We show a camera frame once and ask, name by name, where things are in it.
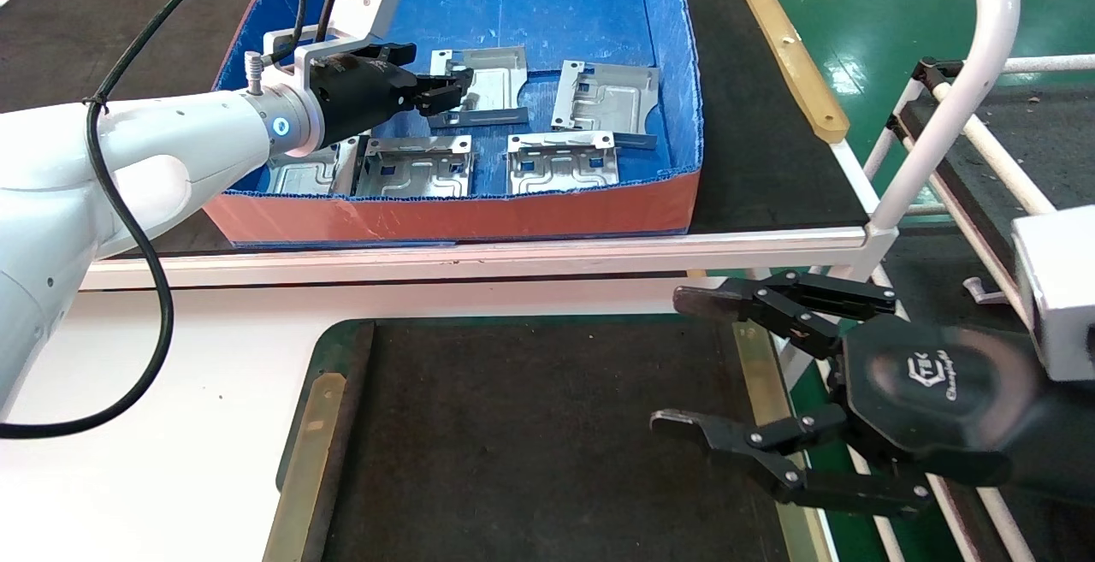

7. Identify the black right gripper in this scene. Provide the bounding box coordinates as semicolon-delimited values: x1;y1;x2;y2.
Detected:
650;269;1095;518

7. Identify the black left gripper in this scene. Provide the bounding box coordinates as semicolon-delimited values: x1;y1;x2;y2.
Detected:
308;43;476;149

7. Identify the silver stamped metal bracket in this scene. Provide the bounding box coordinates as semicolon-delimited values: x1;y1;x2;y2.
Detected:
506;131;620;197
265;136;364;198
428;46;531;129
353;135;476;200
551;60;661;151

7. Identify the blue and orange corrugated box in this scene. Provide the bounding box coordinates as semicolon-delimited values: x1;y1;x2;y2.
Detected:
204;0;704;248

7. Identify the yellow mat edge strip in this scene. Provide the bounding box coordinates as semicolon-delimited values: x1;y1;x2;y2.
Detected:
731;318;835;562
263;322;375;562

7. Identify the small white hook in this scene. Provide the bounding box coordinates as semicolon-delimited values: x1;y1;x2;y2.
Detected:
962;277;1010;305

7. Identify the small black work mat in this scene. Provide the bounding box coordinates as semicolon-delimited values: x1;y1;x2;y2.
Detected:
321;318;792;562

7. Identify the white diagonal cart tube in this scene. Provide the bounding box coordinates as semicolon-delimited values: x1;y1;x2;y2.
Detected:
864;83;933;182

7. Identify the cream cart tube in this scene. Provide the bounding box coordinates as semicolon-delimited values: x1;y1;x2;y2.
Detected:
928;74;1057;216

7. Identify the long yellow guide strip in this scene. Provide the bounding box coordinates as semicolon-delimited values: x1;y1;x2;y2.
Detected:
740;0;850;145

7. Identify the black cart mat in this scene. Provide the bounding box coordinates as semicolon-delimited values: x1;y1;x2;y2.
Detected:
898;87;1095;340

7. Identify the large black table mat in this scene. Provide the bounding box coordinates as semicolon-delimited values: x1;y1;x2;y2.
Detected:
0;0;869;262

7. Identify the white horizontal cart tube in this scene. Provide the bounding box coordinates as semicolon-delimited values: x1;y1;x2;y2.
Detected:
1001;55;1095;75

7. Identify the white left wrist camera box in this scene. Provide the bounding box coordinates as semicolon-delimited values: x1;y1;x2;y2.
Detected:
329;0;403;41

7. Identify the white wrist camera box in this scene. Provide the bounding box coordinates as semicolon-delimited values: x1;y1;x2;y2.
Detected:
329;0;403;41
1012;205;1095;382

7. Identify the silver camera mount bracket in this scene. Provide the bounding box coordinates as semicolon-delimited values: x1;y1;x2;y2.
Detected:
261;27;377;94

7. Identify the white table edge rail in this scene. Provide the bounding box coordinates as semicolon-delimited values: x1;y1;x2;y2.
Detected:
81;227;899;291

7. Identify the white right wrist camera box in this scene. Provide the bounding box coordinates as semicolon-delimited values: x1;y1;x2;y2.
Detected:
1012;205;1095;382

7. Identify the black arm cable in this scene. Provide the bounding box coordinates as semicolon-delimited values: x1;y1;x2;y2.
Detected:
0;0;336;440

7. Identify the curved white frame tube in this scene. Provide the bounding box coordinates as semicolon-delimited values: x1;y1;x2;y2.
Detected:
868;0;1021;234

